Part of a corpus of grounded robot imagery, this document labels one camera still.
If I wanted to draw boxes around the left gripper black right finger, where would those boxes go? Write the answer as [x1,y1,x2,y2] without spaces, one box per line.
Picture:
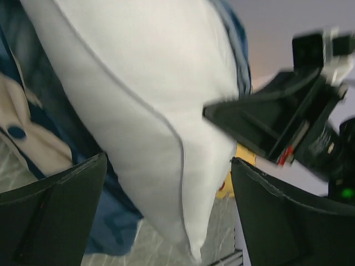
[235,159,354,266]

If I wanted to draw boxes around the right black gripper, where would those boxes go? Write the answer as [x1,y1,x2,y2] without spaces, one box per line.
[202,70,354,200]

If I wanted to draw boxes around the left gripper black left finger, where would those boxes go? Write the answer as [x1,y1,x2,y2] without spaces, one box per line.
[1,154,107,265]

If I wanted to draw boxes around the blue cartoon mouse pillowcase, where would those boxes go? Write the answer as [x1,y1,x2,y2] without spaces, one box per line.
[1,1,251,255]

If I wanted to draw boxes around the white pillow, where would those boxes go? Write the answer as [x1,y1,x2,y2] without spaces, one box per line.
[22,1,239,263]

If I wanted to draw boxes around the yellow car print pillow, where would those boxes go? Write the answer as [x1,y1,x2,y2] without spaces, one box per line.
[216,144,256,199]

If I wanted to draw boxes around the aluminium mounting rail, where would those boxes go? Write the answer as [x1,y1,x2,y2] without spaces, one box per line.
[207,248,251,266]

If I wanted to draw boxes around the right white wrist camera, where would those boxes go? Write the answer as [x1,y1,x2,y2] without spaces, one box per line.
[292,28,354,86]

